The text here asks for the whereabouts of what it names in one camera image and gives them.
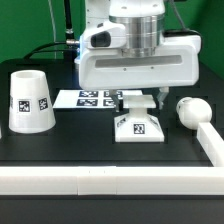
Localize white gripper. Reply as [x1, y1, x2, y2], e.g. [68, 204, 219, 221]
[79, 21, 201, 112]

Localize white lamp base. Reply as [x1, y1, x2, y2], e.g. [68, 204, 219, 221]
[114, 95, 164, 142]

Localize white lamp bulb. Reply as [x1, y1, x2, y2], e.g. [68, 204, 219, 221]
[176, 97, 212, 130]

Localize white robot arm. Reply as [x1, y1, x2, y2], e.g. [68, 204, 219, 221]
[78, 0, 201, 101]

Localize white lamp shade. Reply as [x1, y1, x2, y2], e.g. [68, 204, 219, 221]
[9, 70, 56, 134]

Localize paper sheet with markers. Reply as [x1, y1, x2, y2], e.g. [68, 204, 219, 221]
[52, 89, 144, 110]

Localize black cable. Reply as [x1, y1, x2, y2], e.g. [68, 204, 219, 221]
[23, 0, 81, 60]

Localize white fence wall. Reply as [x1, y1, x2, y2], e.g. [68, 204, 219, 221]
[0, 123, 224, 195]

